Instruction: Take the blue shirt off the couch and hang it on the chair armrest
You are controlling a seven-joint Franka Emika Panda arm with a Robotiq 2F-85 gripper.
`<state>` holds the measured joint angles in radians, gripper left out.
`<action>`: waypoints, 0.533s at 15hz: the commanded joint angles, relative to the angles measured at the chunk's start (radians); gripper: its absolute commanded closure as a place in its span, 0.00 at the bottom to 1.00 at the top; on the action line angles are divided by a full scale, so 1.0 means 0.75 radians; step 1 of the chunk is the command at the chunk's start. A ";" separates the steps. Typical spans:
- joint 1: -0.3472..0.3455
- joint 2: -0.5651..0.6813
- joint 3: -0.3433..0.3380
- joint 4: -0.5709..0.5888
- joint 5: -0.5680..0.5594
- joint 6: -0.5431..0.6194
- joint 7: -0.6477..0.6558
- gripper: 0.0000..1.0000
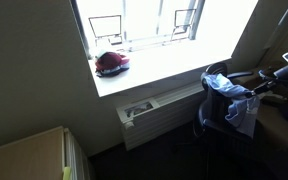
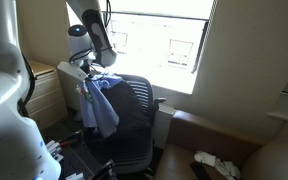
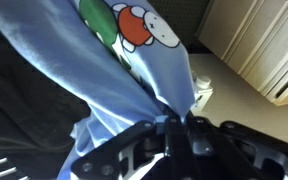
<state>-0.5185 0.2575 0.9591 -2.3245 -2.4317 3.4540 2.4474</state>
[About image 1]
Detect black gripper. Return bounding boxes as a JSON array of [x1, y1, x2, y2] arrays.
[[245, 64, 288, 99]]

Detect blue shirt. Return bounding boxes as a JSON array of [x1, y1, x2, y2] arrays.
[[203, 73, 262, 139]]

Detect black mesh office chair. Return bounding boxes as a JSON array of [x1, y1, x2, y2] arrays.
[[193, 61, 262, 154]]

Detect dark window blind wand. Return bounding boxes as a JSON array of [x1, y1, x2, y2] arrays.
[[187, 0, 206, 41]]

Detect blue folded cloth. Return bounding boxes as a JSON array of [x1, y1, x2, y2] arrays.
[[95, 64, 131, 78]]

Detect red hat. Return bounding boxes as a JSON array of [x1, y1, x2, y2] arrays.
[[94, 51, 131, 73]]

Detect beige drawer cabinet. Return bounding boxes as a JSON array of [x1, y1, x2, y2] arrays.
[[0, 125, 92, 180]]

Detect white wall radiator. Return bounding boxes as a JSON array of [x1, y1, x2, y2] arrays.
[[115, 81, 207, 151]]

